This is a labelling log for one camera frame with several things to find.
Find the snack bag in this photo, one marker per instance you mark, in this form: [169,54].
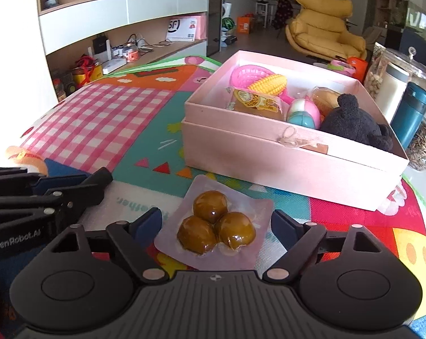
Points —
[371,77]

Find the white cup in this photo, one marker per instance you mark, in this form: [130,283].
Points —
[392,88]

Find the white stool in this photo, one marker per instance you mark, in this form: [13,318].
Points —
[264,14]

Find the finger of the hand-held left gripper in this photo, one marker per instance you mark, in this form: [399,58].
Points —
[93,187]
[57,180]

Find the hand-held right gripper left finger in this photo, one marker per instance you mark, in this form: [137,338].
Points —
[150,223]

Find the dark floral cloth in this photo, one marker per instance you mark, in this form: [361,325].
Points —
[282,14]

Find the yellow armchair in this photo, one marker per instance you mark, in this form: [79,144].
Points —
[318,28]

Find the pink plastic toy basket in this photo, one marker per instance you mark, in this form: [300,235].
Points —
[246,74]

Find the packet of brown braised eggs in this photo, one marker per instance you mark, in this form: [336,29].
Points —
[213,226]

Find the black plush toy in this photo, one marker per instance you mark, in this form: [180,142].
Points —
[350,120]

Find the packaged bread roll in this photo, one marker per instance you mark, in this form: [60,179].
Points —
[327,99]

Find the watermelon pattern ball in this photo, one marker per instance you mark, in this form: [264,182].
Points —
[227,23]

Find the colourful printed play mat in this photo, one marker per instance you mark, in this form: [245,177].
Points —
[110,120]

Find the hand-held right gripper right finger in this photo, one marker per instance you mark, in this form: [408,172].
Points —
[282,224]

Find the glass jar of seeds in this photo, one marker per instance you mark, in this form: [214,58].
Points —
[424,144]

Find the orange cardboard box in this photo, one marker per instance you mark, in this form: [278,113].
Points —
[244,24]

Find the yellow toy corn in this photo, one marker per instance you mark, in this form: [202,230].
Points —
[267,84]

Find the glass fish tank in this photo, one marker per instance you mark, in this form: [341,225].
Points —
[417,24]

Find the white and wooden television cabinet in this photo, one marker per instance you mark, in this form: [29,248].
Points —
[110,10]

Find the packaged bread with yellow label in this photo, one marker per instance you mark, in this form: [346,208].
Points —
[262,111]

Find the white parcel envelope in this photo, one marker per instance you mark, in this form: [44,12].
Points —
[180,30]

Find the glass jar with lid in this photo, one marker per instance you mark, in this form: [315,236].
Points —
[419,72]

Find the pink cardboard box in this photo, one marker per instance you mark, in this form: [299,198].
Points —
[269,169]

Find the orange plastic container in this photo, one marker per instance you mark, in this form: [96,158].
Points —
[357,67]

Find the pink and teal toy ball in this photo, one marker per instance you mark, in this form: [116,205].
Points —
[303,113]

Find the teal thermos bottle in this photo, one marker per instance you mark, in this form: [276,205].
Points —
[410,116]

